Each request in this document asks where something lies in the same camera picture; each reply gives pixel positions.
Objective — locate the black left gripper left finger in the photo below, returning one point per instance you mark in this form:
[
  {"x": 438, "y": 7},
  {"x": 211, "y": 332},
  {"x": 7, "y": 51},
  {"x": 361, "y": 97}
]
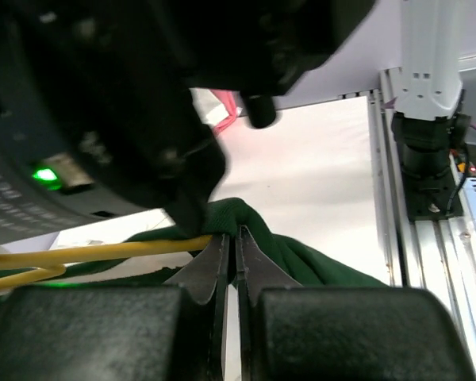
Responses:
[{"x": 174, "y": 331}]

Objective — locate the yellow hanger with metal hook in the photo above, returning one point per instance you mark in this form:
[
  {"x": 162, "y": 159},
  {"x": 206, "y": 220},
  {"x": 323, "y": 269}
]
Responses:
[{"x": 49, "y": 264}]

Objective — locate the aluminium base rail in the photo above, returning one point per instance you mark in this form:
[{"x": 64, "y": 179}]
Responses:
[{"x": 437, "y": 256}]

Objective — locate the green and white t shirt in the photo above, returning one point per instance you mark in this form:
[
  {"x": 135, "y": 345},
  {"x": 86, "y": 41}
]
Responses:
[{"x": 301, "y": 262}]

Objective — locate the white hanging t shirt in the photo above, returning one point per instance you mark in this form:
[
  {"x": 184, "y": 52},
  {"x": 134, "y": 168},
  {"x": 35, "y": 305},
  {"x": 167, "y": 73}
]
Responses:
[{"x": 210, "y": 110}]

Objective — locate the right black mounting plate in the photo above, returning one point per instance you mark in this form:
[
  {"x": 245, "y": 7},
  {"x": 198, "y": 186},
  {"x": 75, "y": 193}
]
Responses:
[{"x": 431, "y": 198}]

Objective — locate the pink hanging t shirt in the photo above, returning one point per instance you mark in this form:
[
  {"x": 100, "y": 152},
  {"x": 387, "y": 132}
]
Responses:
[{"x": 227, "y": 99}]

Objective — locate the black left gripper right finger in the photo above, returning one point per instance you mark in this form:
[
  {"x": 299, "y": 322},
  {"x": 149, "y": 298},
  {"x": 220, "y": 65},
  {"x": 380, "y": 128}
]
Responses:
[{"x": 291, "y": 332}]

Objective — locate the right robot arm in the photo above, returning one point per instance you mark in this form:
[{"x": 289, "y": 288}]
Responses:
[{"x": 97, "y": 119}]

